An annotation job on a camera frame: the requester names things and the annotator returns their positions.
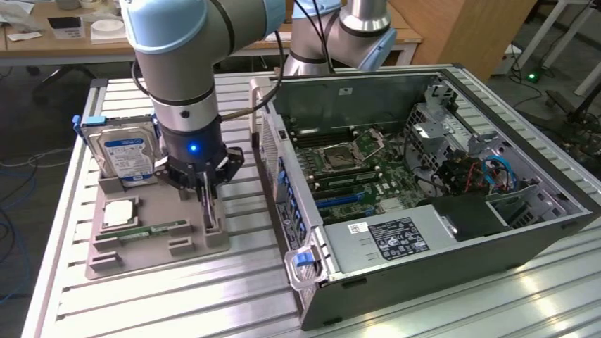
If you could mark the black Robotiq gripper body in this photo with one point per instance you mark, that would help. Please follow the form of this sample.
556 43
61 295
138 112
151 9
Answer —
193 148

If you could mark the black graphics card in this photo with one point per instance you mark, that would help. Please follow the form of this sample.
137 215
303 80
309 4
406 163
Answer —
211 214

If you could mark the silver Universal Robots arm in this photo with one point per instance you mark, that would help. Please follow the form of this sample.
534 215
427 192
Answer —
179 63

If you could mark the hard disk in blue carrier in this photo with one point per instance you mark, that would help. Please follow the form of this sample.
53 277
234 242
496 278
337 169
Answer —
125 155

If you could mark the grey plastic parts rack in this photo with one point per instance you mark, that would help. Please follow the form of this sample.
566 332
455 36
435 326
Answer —
161 218

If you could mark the silver CPU chip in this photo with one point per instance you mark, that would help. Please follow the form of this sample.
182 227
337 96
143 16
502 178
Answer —
118 213

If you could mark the green RAM stick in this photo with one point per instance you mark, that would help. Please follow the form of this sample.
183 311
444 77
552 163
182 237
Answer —
141 230

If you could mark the CPU socket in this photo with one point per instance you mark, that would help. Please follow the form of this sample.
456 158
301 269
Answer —
338 156

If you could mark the dark labelled RAM stick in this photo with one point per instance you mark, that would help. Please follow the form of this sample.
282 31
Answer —
347 179

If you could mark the blue expansion slot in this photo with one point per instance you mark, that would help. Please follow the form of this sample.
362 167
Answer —
341 200

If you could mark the metal socket cover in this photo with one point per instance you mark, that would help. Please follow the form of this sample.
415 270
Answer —
371 141

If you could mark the blue case latch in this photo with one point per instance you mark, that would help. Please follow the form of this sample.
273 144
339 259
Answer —
301 260

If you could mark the green motherboard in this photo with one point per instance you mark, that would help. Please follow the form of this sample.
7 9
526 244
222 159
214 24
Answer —
390 183

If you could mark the black office chair base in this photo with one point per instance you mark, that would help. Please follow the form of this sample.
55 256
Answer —
51 75

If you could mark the white box with round dish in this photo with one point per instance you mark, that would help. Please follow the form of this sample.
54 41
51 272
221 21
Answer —
109 33

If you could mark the grey power supply unit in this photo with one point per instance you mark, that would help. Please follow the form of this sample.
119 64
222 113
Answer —
362 253

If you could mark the wooden desk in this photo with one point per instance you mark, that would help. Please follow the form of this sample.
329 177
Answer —
47 47

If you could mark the white box with black top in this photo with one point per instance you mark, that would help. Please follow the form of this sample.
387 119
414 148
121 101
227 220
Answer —
69 31

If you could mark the silver perforated drive cage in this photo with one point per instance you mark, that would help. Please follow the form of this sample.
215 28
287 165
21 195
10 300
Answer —
432 130

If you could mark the small white paper slip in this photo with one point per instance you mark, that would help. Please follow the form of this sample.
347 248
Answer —
23 36

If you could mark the grey cup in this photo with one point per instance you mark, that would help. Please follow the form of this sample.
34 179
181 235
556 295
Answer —
69 4

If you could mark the clear plastic bag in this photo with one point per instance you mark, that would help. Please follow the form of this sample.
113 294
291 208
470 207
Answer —
19 15

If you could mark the open black PC case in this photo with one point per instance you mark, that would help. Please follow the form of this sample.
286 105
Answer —
423 299

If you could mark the wooden cabinet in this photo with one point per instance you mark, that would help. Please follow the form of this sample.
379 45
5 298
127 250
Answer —
470 35

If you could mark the grey metal disk bay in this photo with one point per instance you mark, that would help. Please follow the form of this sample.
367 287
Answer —
531 197

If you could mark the green indicator light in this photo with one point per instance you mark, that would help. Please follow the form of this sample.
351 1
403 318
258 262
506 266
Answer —
532 75

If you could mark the white desk frame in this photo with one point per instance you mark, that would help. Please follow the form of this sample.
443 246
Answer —
539 35

